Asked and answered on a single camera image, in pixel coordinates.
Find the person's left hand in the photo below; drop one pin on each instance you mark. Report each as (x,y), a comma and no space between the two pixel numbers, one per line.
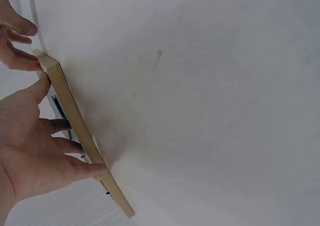
(27,146)

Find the person's right hand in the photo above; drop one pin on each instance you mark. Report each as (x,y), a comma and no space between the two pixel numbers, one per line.
(12,36)

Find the person's right fingers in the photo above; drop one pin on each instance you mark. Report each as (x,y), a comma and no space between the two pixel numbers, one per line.
(22,27)

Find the person's left thumb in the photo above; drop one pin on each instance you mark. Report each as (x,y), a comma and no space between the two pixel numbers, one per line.
(37,89)

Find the light wooden picture frame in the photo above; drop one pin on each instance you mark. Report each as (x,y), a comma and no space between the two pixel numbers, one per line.
(75,116)

